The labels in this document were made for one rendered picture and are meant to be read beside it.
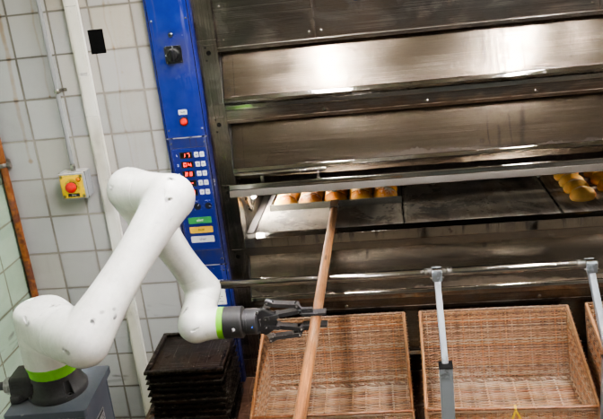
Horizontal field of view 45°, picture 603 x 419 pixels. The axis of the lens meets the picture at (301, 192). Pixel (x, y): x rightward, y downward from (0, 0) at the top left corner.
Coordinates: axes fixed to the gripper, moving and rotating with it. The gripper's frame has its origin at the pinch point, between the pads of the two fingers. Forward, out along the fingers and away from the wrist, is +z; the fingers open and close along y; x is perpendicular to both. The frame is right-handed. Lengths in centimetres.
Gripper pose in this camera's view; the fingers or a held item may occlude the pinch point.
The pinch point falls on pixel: (314, 318)
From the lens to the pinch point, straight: 212.8
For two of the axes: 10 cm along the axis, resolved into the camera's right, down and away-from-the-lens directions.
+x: -0.9, 3.1, -9.5
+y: 1.0, 9.5, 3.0
